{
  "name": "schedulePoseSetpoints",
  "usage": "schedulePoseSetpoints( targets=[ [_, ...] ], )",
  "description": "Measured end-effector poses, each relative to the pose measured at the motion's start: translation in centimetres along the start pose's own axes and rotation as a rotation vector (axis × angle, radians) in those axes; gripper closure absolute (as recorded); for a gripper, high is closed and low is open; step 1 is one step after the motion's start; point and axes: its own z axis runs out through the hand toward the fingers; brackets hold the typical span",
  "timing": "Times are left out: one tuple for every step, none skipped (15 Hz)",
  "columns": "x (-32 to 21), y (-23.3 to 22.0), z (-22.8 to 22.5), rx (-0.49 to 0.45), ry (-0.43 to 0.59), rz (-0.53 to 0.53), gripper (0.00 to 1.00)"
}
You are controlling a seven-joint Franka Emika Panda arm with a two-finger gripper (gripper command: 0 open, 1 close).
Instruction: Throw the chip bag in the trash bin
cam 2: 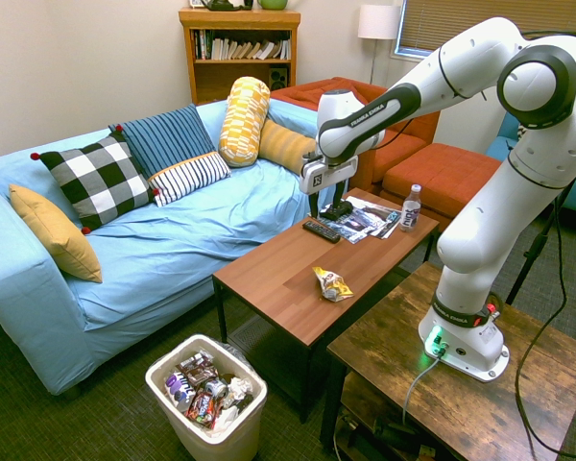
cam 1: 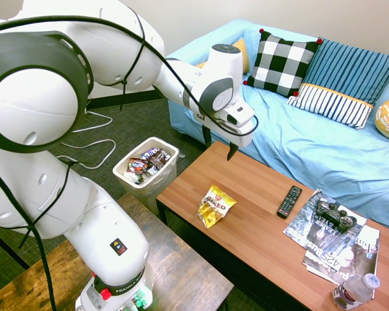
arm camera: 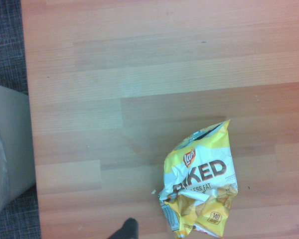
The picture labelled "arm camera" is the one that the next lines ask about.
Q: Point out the white plastic trash bin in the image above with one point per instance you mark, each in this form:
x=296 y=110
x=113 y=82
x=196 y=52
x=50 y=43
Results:
x=17 y=139

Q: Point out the yellow Lay's Baked chip bag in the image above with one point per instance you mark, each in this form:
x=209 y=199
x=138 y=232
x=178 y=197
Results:
x=201 y=159

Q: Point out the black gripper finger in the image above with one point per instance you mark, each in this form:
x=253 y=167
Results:
x=128 y=230

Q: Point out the small white crumb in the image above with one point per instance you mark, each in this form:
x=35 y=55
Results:
x=153 y=192

